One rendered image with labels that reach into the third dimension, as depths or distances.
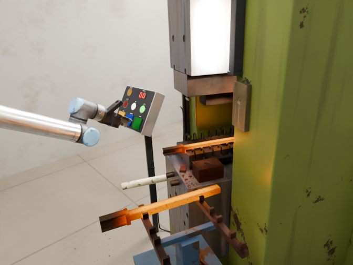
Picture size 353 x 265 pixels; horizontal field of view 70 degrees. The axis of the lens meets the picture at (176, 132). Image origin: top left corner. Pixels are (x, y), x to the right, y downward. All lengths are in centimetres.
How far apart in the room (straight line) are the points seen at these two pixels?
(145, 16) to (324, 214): 356
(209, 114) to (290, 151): 67
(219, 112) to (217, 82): 37
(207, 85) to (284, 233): 65
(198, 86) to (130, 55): 291
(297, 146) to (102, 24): 324
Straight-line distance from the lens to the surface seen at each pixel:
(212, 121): 147
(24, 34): 346
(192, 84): 109
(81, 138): 125
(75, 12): 364
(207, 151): 122
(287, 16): 78
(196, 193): 95
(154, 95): 157
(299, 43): 79
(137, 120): 161
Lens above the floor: 153
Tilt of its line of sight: 21 degrees down
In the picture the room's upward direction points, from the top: 3 degrees counter-clockwise
